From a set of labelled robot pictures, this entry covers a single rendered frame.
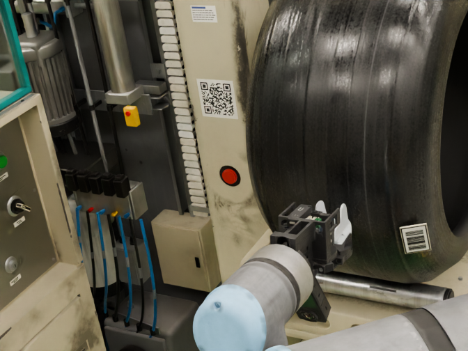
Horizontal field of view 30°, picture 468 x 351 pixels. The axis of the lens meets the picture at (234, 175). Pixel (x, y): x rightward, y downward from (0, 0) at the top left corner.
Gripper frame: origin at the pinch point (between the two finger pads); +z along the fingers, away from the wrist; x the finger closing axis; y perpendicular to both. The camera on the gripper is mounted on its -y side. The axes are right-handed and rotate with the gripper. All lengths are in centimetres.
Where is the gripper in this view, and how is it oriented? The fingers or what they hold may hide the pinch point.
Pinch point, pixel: (341, 226)
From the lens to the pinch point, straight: 132.9
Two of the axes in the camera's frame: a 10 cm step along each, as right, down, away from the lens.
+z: 4.7, -3.5, 8.1
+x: -8.8, -1.1, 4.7
